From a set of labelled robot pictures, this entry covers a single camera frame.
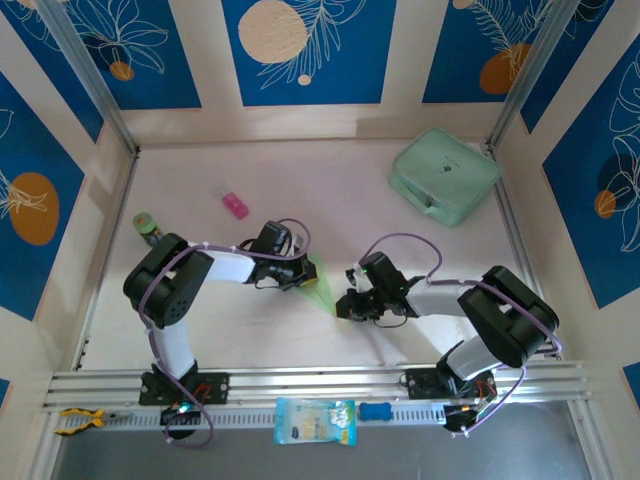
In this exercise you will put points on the aluminium table side rail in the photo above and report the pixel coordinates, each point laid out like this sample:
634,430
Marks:
110,250
521,250

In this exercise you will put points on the mint green zip pouch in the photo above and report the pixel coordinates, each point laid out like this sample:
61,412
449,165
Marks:
445,170

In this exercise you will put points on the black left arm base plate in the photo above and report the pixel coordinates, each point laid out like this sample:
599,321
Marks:
217,387

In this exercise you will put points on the clear plastic cap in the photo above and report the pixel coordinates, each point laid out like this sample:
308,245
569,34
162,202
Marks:
219,191

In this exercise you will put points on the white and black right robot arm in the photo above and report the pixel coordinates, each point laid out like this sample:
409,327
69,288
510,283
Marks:
510,325

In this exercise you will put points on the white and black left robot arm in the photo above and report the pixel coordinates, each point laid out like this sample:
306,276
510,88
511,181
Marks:
165,290

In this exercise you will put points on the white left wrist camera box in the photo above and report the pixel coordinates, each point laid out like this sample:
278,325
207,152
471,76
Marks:
299,241

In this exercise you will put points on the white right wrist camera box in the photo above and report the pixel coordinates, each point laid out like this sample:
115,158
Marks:
356,274

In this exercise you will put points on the aluminium frame post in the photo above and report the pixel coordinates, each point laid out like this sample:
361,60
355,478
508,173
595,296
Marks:
95,80
530,70

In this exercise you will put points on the green paper sheet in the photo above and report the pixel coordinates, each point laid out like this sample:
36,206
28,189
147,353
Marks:
320,290

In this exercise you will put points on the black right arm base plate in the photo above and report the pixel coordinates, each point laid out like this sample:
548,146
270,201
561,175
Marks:
415,382

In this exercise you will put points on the small green-capped bottle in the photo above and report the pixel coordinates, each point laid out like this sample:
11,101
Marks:
145,224

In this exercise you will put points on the blue wet wipes packet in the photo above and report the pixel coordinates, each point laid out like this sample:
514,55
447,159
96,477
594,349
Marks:
315,422

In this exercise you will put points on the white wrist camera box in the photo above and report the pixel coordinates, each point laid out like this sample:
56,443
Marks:
356,274
299,241

